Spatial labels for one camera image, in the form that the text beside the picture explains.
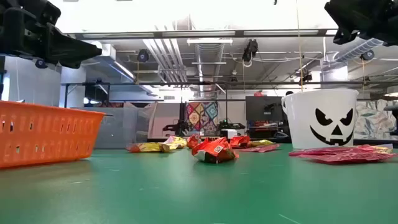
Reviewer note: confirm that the clear plastic container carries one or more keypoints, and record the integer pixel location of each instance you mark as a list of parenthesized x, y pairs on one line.
[(121, 130)]

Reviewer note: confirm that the colourful quilt panel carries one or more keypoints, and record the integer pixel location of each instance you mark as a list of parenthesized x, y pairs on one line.
[(202, 118)]

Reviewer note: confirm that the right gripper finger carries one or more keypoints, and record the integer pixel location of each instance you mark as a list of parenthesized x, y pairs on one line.
[(342, 36)]

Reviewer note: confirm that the black background frame beam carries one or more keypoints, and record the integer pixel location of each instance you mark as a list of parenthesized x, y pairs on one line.
[(155, 83)]

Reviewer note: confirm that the grey ceiling ventilation duct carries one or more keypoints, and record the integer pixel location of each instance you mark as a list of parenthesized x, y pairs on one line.
[(209, 56)]

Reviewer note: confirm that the black background device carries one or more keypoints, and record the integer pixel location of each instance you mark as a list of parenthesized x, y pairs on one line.
[(231, 126)]

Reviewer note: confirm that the white ceiling light fixture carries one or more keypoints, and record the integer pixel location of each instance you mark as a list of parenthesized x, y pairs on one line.
[(209, 41)]

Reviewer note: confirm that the black monitor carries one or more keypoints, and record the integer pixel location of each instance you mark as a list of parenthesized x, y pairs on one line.
[(261, 107)]

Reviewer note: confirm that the black hanging device white loop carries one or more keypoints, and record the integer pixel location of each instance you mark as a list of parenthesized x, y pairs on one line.
[(250, 49)]

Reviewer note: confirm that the white box device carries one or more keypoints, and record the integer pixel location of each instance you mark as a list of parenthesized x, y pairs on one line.
[(229, 133)]

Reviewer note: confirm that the white jack-o-lantern bucket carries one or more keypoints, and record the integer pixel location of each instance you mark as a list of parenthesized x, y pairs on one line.
[(298, 124)]

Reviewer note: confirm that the orange plastic basket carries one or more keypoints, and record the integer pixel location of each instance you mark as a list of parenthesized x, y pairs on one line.
[(46, 137)]

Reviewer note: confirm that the black background robot arm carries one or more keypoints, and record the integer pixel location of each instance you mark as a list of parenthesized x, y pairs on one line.
[(177, 127)]

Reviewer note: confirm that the grey spiral duct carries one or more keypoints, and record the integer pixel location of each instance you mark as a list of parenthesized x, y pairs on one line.
[(354, 52)]

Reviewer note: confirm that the patterned wall panel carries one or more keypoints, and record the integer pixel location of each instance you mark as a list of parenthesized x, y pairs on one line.
[(373, 121)]

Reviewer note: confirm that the white ceiling box unit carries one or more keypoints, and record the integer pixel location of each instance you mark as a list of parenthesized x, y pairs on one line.
[(107, 49)]

